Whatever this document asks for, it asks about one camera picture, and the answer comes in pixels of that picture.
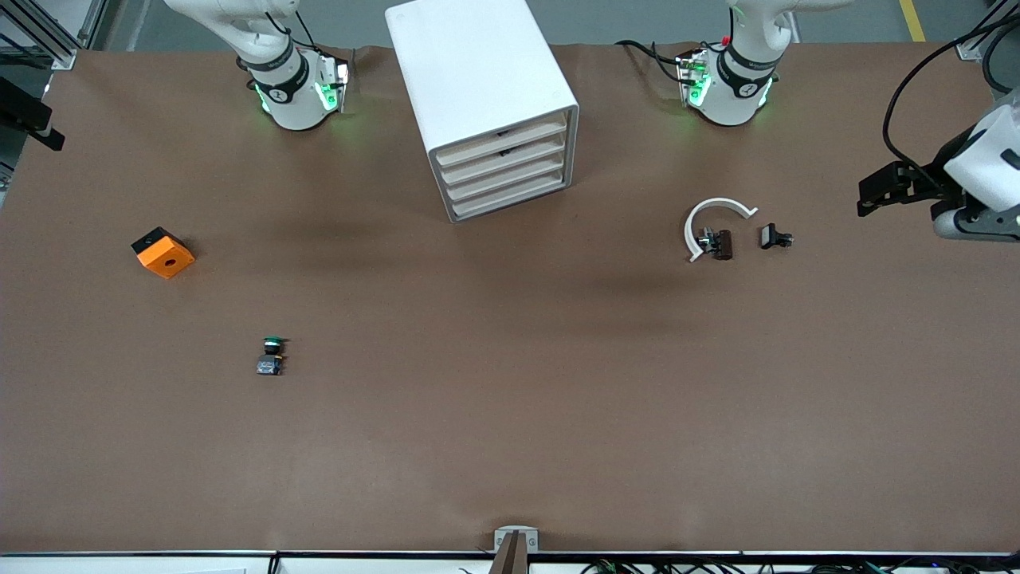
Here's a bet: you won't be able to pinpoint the green push button switch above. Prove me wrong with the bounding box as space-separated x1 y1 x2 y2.
255 335 289 377

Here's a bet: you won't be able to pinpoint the orange box with hole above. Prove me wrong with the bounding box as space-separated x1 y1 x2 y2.
131 226 196 280

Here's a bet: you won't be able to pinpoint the small brown electrical component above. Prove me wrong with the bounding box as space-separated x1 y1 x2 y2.
698 228 734 261

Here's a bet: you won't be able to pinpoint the brown table mat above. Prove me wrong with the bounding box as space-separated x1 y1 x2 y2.
0 41 1020 555

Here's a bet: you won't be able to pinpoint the aluminium frame profile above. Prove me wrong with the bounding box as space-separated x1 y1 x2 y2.
0 0 108 71
955 0 1020 63

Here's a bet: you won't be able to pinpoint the white curved plastic ring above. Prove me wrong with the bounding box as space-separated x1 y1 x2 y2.
684 197 759 264

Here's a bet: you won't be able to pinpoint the black left arm base cables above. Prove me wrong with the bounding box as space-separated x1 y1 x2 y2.
615 38 694 85

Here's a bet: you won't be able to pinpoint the black arm base cables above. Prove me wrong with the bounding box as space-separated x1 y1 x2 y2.
615 38 694 85
267 0 320 50

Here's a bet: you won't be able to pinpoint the black right arm base cables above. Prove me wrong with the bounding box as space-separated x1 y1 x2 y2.
267 0 320 50

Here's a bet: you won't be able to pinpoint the tangled cable bundle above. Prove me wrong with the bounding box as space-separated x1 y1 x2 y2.
582 558 1020 574

